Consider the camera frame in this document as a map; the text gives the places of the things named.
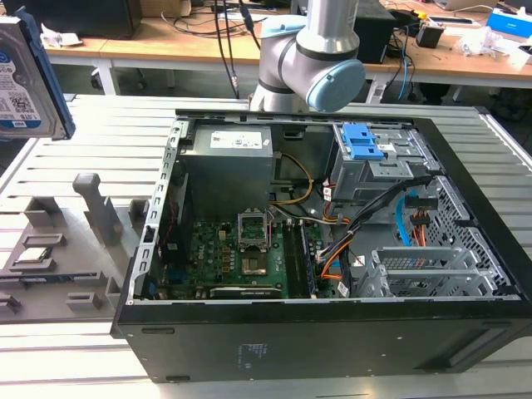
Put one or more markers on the hard disk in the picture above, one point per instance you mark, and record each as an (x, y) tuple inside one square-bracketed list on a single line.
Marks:
[(21, 83)]

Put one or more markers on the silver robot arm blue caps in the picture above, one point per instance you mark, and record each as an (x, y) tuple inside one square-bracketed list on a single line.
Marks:
[(324, 25)]

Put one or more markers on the metal disk bay cage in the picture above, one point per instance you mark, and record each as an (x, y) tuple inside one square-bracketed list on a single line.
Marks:
[(365, 178)]

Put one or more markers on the CPU socket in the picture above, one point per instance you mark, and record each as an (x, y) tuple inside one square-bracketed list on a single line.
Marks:
[(240, 232)]

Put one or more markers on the grey power supply unit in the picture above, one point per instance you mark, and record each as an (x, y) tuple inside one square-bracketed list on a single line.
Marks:
[(226, 170)]

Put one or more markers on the square metal chipset heatsink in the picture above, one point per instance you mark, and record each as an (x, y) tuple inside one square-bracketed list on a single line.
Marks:
[(254, 266)]

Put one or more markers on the installed RAM stick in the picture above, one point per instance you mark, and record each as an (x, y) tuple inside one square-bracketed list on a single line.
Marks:
[(306, 262)]

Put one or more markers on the green motherboard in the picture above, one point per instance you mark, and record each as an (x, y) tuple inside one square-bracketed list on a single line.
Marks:
[(208, 253)]

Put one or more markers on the black graphics card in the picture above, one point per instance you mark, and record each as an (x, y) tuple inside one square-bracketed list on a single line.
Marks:
[(245, 292)]

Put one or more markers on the blue plastic bay latch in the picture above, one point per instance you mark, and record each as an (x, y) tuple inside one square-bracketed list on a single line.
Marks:
[(359, 143)]

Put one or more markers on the black open PC case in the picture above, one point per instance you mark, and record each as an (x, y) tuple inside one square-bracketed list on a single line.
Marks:
[(291, 345)]

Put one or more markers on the grey parts rack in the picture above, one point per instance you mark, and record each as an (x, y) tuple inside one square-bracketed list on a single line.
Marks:
[(99, 232)]

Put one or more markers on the black box on desk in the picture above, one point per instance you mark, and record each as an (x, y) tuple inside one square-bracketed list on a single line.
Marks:
[(374, 33)]

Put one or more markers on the small black battery box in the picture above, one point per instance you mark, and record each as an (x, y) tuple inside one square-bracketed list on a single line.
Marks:
[(429, 36)]

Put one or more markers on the silver CPU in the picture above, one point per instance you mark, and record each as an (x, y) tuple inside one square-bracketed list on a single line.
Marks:
[(33, 255)]

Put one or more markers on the black desktop equipment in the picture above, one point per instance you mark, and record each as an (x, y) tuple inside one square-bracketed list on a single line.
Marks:
[(83, 18)]

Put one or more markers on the crumpled white paper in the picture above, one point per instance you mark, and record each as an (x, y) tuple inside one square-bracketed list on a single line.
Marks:
[(58, 36)]

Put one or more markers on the clear plastic bags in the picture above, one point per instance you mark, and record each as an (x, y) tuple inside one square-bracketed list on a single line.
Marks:
[(490, 41)]

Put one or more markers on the blue white cardboard box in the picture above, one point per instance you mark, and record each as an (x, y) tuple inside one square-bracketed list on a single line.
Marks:
[(509, 23)]

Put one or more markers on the wooden desk white frame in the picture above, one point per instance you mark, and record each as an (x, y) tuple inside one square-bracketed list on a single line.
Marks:
[(457, 62), (166, 43)]

